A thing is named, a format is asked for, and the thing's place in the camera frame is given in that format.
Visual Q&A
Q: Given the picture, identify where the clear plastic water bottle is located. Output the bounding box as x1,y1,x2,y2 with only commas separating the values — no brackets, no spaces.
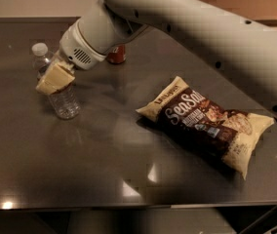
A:
31,43,80,120

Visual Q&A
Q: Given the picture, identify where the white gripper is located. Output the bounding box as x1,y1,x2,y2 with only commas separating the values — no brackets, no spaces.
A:
36,21,106,95

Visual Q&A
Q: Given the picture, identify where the brown cream chip bag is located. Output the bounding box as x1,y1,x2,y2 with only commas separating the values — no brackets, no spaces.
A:
137,77,274,176

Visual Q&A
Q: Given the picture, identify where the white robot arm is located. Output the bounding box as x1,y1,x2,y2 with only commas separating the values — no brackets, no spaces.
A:
36,0,277,117

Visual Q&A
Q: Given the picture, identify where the red cola can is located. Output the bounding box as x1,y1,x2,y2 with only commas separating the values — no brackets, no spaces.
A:
106,45,126,64

